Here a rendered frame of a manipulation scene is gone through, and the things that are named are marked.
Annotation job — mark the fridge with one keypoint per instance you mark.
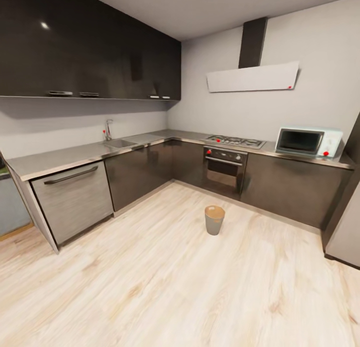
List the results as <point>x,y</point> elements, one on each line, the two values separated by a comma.
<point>341,239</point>

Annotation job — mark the trash can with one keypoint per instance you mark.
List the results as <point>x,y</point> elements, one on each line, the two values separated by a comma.
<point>214,217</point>

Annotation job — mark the burner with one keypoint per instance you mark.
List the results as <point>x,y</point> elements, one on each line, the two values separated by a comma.
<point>235,141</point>

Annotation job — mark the dishwasher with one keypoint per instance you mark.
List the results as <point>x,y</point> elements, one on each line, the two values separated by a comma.
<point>74,200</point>

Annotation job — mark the microwave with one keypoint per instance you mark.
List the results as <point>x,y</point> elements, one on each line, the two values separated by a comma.
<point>312,140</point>

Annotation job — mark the fixed window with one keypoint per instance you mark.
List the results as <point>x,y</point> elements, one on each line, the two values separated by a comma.
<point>14,215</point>

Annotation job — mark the range hood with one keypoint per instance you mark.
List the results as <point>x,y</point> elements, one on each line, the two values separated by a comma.
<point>250,75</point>

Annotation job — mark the oven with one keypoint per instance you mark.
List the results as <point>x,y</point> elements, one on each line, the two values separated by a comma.
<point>224,168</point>

